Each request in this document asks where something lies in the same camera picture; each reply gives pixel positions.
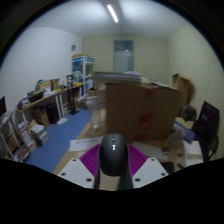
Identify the open white book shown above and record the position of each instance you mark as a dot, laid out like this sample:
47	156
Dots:
193	153

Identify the round wall clock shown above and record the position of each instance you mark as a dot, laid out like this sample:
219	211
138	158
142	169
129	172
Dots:
73	47

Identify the black computer mouse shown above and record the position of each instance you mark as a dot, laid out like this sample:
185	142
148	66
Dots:
114	156

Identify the clear glass jar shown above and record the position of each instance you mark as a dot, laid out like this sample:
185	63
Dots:
97	113

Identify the black computer tower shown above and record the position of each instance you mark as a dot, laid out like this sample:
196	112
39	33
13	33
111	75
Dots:
53	113

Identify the black monitor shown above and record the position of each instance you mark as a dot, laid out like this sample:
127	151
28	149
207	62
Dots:
206	126

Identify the small black screen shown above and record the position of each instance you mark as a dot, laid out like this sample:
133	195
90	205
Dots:
2	106

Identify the ceiling tube light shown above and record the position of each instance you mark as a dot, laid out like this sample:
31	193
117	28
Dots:
112	13

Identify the black metal stand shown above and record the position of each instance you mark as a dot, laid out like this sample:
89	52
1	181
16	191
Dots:
71	96

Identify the large cardboard box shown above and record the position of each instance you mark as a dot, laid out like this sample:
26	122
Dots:
143	110

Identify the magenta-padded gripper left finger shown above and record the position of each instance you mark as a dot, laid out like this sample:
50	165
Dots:
75	171

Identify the blue flat book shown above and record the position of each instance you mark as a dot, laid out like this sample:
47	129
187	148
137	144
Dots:
188	133

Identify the cluttered wooden side desk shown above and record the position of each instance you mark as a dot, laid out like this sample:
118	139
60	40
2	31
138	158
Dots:
43	96

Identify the blue and white cabinet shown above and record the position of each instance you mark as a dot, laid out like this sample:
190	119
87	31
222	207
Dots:
81	68

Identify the grey door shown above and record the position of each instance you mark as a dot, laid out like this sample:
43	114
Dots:
123	56

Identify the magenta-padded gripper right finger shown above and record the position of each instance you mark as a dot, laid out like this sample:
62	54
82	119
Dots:
150	171

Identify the white shelf unit with books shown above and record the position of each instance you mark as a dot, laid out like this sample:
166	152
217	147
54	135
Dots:
20	140

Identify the tall upright cardboard box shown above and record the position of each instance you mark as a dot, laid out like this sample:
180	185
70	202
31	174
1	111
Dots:
181	86

